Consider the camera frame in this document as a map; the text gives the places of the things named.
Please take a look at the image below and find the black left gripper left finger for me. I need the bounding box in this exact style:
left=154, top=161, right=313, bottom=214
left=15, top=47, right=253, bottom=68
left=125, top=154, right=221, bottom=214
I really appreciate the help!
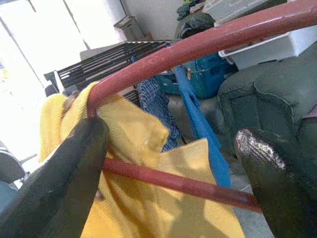
left=0, top=117, right=110, bottom=238

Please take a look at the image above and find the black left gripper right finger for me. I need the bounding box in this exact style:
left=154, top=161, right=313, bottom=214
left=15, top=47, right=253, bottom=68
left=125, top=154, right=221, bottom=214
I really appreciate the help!
left=234, top=127, right=317, bottom=238

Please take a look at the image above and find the yellow shirt black lettering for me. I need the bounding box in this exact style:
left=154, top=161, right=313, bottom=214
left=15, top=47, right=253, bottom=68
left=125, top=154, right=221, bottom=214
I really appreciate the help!
left=39, top=83, right=246, bottom=238

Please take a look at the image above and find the red plastic hanger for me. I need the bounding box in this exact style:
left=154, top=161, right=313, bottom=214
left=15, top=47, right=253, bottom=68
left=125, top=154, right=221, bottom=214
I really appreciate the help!
left=86, top=0, right=317, bottom=215

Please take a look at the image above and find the grey folding chair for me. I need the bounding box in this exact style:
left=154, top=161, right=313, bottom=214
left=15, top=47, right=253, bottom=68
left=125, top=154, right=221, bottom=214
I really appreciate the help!
left=0, top=145, right=38, bottom=185

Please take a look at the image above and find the pink cushion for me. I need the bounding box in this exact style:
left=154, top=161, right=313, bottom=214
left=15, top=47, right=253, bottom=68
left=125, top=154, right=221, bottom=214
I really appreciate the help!
left=302, top=106, right=317, bottom=124

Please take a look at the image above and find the dark green sofa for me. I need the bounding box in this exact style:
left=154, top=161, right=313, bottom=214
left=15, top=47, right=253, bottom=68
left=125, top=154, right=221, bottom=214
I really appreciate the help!
left=168, top=42, right=317, bottom=159

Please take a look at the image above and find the blue garment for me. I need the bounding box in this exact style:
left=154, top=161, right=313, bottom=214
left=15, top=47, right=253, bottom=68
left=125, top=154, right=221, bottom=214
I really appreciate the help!
left=174, top=64, right=232, bottom=189

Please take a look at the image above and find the black metal drying rack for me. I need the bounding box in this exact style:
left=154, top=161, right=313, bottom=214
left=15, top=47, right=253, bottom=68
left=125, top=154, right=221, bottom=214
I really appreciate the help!
left=44, top=41, right=169, bottom=105

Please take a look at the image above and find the blue checkered shirt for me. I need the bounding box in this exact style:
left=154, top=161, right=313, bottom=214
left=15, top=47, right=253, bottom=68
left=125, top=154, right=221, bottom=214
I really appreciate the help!
left=136, top=76, right=183, bottom=153

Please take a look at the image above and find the dark blue storage bag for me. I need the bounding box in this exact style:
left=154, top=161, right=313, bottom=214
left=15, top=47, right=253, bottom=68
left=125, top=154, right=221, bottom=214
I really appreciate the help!
left=156, top=53, right=238, bottom=100

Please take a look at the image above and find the white storage bin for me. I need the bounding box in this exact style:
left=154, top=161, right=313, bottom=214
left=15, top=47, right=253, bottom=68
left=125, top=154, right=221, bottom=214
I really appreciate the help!
left=217, top=24, right=317, bottom=71
left=202, top=0, right=298, bottom=25

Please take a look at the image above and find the grey waste bin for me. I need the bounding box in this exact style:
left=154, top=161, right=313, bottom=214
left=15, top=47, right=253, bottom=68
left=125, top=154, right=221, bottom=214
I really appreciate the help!
left=113, top=16, right=144, bottom=48

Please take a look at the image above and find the dark clothes heap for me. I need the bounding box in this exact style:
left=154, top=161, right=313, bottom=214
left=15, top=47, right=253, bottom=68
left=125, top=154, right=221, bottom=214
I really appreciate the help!
left=174, top=11, right=216, bottom=47

